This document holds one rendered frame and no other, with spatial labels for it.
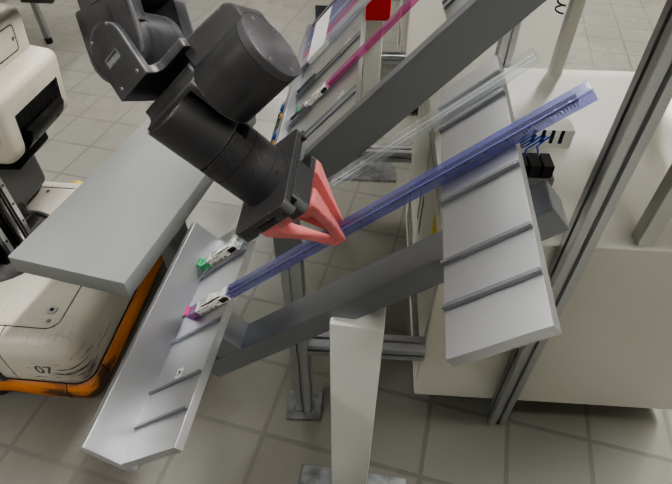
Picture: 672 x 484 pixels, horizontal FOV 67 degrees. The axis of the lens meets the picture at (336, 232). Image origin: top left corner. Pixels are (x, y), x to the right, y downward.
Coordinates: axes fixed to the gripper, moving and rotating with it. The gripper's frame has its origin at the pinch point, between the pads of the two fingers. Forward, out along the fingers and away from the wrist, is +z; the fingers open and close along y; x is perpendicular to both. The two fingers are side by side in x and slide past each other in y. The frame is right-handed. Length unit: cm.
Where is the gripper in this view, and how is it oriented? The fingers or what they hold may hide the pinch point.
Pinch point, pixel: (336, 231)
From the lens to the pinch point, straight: 50.3
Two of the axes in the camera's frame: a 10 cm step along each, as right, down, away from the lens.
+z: 6.8, 5.2, 5.1
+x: -7.3, 4.2, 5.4
